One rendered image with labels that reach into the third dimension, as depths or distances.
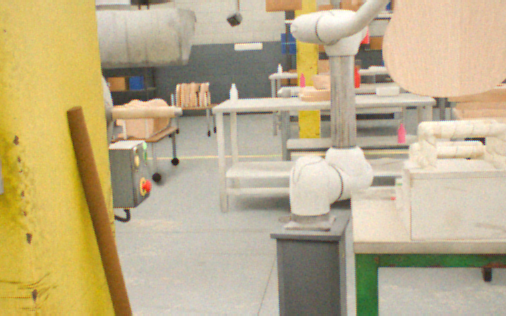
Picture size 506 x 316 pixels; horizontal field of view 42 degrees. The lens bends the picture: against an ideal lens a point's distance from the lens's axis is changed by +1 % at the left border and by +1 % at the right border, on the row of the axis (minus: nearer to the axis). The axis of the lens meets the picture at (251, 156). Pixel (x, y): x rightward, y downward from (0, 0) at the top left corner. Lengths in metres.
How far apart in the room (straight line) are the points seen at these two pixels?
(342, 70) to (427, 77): 0.86
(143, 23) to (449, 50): 0.80
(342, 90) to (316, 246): 0.63
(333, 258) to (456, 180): 1.00
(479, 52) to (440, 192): 0.41
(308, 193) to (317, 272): 0.31
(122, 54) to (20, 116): 1.01
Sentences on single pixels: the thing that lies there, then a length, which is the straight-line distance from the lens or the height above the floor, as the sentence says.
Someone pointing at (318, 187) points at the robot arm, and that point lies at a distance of 2.57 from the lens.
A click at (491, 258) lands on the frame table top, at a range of 1.76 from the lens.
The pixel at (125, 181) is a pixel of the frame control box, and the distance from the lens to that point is 2.18.
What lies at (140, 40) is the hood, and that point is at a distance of 1.74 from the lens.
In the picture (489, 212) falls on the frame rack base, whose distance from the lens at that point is 1.72.
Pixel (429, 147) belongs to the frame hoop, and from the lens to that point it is 1.67.
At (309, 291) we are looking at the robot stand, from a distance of 2.64.
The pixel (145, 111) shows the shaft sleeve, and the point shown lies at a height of 1.26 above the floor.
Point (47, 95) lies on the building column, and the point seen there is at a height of 1.39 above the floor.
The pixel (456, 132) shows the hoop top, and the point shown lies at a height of 1.20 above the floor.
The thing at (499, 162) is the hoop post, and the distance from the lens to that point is 1.71.
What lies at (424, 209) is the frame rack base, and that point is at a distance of 1.69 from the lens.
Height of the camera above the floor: 1.44
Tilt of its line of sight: 10 degrees down
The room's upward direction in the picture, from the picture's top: 3 degrees counter-clockwise
